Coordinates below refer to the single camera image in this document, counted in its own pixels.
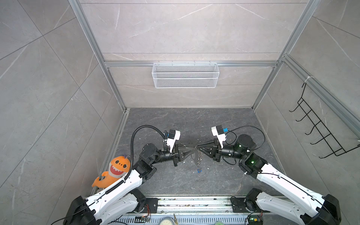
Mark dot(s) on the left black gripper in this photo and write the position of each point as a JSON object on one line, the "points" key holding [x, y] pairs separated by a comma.
{"points": [[177, 155]]}

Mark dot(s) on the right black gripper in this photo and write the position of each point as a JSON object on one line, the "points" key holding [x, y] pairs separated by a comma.
{"points": [[217, 152]]}

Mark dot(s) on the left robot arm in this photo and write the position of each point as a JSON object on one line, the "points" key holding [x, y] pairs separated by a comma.
{"points": [[112, 191]]}

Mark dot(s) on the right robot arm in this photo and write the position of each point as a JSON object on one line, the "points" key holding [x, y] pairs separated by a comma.
{"points": [[281, 182]]}

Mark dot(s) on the orange plush shark toy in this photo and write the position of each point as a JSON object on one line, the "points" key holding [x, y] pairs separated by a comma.
{"points": [[118, 167]]}

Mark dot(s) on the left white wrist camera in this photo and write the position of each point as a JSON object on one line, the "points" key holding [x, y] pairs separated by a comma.
{"points": [[171, 138]]}

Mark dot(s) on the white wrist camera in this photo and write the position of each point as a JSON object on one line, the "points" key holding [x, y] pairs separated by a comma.
{"points": [[171, 138], [219, 132]]}

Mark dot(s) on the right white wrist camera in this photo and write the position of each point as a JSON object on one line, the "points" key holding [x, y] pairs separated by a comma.
{"points": [[219, 132]]}

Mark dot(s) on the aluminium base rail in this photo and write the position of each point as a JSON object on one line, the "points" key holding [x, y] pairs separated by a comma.
{"points": [[196, 204]]}

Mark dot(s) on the white wire mesh basket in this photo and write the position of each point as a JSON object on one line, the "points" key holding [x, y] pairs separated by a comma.
{"points": [[185, 75]]}

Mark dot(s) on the black wire hook rack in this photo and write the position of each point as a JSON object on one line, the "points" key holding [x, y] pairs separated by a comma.
{"points": [[317, 124]]}

